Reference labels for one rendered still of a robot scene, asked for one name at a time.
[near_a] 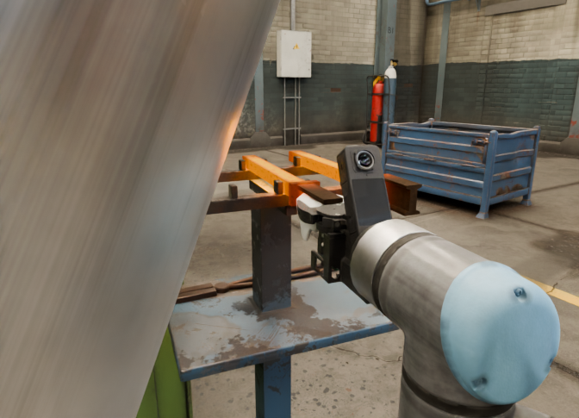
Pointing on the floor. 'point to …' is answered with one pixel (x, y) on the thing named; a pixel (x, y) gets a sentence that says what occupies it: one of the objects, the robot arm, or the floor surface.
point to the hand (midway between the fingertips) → (309, 195)
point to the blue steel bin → (463, 159)
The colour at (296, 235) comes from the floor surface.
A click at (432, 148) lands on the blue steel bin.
